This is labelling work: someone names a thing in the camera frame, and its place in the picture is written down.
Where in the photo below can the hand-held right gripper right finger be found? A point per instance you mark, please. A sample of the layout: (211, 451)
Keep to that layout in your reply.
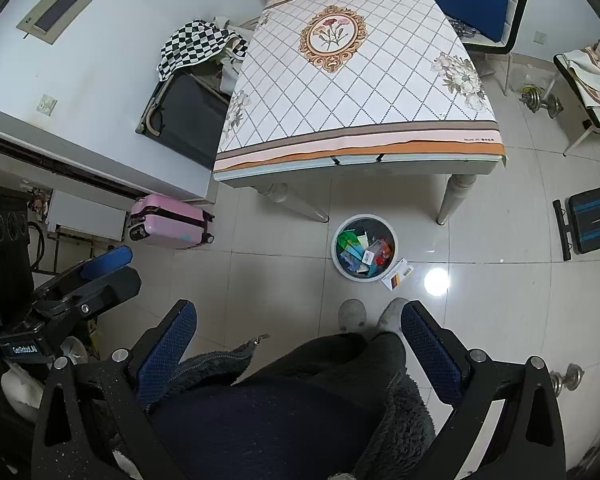
(430, 355)

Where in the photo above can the grey wall panel box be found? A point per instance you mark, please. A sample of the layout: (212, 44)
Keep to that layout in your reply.
(55, 12)

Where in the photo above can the white frame chair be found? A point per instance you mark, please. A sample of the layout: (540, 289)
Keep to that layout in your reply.
(592, 120)

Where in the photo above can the round grey trash bin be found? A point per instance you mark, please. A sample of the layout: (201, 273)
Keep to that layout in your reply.
(375, 225)

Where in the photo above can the white wall socket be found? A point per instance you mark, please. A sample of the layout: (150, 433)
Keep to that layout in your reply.
(540, 37)
(46, 104)

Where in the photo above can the blue cushion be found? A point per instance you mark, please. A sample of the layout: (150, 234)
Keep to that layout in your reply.
(467, 2)

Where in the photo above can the green packet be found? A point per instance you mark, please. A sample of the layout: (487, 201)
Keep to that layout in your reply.
(350, 238)

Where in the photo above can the black panel with round holes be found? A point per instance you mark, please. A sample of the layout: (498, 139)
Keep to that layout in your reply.
(5, 240)

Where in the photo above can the black blue exercise bench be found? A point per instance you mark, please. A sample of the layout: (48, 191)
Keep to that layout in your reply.
(595, 220)

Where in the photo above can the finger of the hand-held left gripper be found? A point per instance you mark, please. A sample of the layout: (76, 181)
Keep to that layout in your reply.
(107, 260)
(115, 287)

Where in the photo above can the blue and red packet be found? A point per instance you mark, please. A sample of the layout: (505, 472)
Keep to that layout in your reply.
(381, 251)

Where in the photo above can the person in dark fleece jacket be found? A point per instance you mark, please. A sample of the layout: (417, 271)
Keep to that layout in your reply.
(410, 420)

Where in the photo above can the white wooden table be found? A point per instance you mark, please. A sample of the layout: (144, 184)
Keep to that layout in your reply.
(455, 200)

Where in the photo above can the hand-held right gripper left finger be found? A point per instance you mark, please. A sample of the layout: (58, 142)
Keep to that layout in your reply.
(167, 355)

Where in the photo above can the light blue packet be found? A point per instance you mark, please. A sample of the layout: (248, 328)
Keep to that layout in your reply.
(352, 259)

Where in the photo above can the white and black chair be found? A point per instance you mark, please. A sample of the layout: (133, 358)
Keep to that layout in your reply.
(517, 0)

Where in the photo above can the cream cloth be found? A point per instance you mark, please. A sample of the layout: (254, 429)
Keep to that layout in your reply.
(587, 72)

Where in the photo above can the grey slipper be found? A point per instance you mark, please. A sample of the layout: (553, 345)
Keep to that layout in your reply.
(391, 317)
(352, 316)

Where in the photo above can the white box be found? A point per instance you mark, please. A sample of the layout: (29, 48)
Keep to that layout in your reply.
(399, 272)

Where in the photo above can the pink suitcase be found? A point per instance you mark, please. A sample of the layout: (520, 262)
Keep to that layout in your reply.
(167, 220)

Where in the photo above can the white board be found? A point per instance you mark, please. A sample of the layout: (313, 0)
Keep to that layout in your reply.
(85, 215)

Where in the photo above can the small white packet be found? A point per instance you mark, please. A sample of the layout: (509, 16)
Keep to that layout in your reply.
(368, 256)

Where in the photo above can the black white checkered cloth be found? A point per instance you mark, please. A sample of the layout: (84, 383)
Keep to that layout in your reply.
(195, 45)

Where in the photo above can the metal dumbbell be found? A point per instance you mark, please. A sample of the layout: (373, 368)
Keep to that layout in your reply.
(547, 105)
(567, 377)

